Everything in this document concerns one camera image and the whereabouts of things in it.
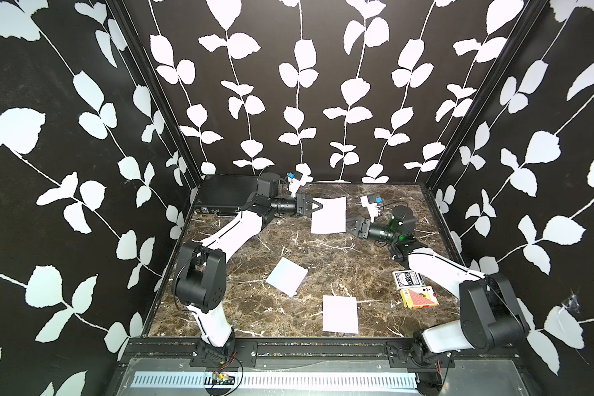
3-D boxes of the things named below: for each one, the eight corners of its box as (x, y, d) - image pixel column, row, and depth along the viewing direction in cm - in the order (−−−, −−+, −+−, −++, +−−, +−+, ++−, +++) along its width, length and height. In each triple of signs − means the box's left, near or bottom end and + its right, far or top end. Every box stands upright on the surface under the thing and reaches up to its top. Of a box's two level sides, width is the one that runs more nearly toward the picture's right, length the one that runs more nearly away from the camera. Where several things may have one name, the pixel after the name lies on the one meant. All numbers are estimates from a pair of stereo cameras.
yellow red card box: (406, 309, 85) (409, 307, 83) (400, 291, 89) (402, 289, 88) (437, 305, 86) (439, 303, 84) (428, 287, 90) (431, 285, 88)
